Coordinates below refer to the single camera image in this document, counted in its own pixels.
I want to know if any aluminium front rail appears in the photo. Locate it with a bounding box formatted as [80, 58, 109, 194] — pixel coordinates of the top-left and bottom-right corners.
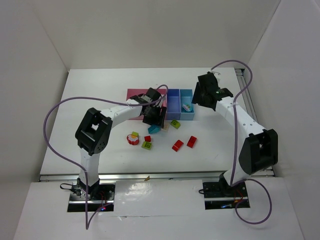
[38, 170, 276, 183]

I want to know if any aluminium side rail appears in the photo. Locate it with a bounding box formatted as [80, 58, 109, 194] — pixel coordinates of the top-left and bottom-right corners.
[234, 68, 258, 121]

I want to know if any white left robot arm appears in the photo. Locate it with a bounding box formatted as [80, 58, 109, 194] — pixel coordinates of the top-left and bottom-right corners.
[75, 87, 167, 196]

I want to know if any teal oval lego piece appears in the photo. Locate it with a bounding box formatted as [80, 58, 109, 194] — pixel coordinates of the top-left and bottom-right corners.
[182, 104, 193, 113]

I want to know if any dark blue container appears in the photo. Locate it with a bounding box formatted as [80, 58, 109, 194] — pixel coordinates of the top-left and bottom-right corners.
[166, 89, 181, 120]

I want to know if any light blue container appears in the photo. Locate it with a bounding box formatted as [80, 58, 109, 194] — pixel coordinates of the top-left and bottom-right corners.
[180, 89, 195, 121]

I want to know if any red flower lego piece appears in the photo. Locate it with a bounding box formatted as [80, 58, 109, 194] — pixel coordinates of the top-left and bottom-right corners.
[126, 134, 140, 146]

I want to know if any small red lego brick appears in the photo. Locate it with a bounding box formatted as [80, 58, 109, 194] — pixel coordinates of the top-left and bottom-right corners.
[144, 135, 152, 142]

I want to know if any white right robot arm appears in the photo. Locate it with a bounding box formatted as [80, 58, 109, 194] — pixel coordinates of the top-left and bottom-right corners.
[192, 72, 278, 197]

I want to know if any large pink container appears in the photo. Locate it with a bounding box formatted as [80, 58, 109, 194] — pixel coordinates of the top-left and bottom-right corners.
[126, 88, 155, 121]

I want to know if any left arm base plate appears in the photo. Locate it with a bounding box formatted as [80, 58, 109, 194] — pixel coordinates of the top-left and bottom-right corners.
[64, 183, 116, 213]

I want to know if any small pink container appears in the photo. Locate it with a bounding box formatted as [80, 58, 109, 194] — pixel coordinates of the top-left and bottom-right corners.
[154, 88, 168, 119]

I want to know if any red curved lego brick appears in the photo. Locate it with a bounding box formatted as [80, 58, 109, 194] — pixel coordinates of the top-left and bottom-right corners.
[172, 139, 184, 152]

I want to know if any small green lego brick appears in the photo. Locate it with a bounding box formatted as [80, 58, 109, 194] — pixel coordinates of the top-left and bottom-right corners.
[141, 141, 152, 150]

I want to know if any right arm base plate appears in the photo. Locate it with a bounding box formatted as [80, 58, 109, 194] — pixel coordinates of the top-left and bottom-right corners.
[198, 182, 250, 210]

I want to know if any teal lego brick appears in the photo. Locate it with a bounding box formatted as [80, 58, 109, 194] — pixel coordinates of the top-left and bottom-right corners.
[147, 125, 161, 135]

